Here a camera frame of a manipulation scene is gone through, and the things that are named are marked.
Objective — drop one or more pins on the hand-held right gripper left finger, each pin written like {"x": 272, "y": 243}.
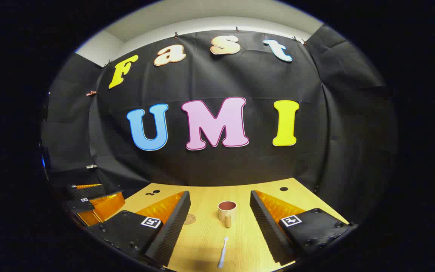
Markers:
{"x": 172, "y": 230}

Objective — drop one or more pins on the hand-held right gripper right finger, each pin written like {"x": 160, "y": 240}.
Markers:
{"x": 266, "y": 230}

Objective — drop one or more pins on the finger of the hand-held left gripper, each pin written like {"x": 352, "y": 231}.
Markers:
{"x": 85, "y": 192}
{"x": 104, "y": 207}

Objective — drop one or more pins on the round brown coaster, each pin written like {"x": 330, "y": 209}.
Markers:
{"x": 190, "y": 219}

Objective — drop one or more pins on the light blue toothbrush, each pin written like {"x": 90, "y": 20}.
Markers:
{"x": 223, "y": 251}

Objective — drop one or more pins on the wooden desktop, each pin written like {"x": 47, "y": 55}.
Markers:
{"x": 206, "y": 234}

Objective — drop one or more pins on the copper binder clip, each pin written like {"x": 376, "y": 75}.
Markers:
{"x": 91, "y": 93}

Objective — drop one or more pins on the black backdrop cloth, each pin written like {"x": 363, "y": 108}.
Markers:
{"x": 210, "y": 83}

